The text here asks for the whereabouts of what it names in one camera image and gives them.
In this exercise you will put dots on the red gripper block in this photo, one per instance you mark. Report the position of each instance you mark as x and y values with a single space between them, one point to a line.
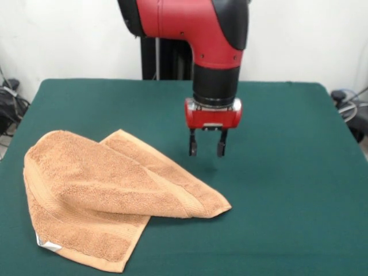
212 119

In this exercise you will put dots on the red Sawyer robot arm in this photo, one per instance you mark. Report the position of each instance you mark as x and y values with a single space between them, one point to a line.
178 17

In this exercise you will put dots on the dark green table cloth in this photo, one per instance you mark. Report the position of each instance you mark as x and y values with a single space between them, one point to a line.
287 187

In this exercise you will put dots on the orange terry towel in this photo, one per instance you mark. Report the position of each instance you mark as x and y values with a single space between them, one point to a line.
100 187

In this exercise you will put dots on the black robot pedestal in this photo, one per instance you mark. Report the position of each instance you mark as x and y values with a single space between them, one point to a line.
149 63

